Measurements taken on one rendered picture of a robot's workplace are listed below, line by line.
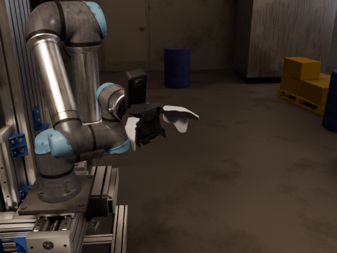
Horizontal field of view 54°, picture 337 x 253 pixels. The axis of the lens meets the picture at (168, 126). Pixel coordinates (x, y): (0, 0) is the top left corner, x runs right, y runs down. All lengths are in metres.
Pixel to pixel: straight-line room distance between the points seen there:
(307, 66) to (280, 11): 1.61
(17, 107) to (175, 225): 1.77
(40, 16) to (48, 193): 0.57
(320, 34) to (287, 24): 0.74
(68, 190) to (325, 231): 2.18
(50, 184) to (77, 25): 0.53
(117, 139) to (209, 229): 1.90
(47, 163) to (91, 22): 0.48
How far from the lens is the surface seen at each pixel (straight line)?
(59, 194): 1.21
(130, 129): 0.66
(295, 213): 3.06
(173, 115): 0.72
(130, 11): 8.08
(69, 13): 1.07
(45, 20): 1.05
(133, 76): 0.71
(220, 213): 2.90
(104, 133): 0.90
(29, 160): 1.40
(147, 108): 0.73
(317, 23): 7.45
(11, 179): 1.37
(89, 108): 1.15
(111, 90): 0.88
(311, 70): 5.98
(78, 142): 0.88
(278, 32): 7.14
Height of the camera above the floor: 1.70
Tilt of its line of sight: 22 degrees down
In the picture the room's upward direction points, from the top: straight up
